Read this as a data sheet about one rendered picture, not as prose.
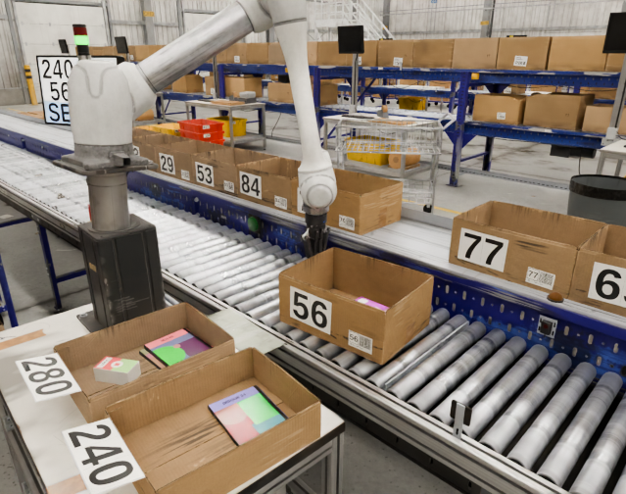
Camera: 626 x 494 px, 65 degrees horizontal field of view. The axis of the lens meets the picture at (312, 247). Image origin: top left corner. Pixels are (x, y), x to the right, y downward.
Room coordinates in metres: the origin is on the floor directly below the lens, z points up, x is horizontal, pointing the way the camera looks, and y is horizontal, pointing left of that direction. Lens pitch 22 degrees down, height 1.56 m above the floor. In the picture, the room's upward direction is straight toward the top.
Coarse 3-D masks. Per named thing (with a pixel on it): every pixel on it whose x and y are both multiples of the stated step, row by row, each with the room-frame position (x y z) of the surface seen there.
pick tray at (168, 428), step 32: (256, 352) 1.07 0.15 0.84; (160, 384) 0.93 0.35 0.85; (192, 384) 0.98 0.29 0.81; (224, 384) 1.03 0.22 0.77; (256, 384) 1.05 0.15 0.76; (288, 384) 0.96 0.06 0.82; (128, 416) 0.88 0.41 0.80; (160, 416) 0.92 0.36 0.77; (192, 416) 0.93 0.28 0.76; (288, 416) 0.93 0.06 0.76; (320, 416) 0.87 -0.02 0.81; (128, 448) 0.73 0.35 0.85; (160, 448) 0.82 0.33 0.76; (192, 448) 0.82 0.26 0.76; (224, 448) 0.82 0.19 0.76; (256, 448) 0.76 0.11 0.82; (288, 448) 0.81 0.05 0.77; (160, 480) 0.74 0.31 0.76; (192, 480) 0.67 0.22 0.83; (224, 480) 0.71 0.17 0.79
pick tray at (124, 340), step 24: (168, 312) 1.29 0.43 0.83; (192, 312) 1.30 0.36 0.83; (96, 336) 1.15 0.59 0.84; (120, 336) 1.20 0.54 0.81; (144, 336) 1.24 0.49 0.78; (216, 336) 1.20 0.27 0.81; (72, 360) 1.11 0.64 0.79; (96, 360) 1.15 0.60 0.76; (144, 360) 1.15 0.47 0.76; (192, 360) 1.04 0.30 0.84; (216, 360) 1.08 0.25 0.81; (96, 384) 1.04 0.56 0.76; (144, 384) 0.95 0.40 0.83; (96, 408) 0.88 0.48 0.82
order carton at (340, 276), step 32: (320, 256) 1.55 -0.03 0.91; (352, 256) 1.56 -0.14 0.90; (288, 288) 1.36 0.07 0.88; (320, 288) 1.28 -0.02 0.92; (352, 288) 1.55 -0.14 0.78; (384, 288) 1.47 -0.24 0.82; (416, 288) 1.28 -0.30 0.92; (288, 320) 1.36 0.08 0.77; (352, 320) 1.21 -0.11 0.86; (384, 320) 1.14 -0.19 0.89; (416, 320) 1.29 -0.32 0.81; (384, 352) 1.15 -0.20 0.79
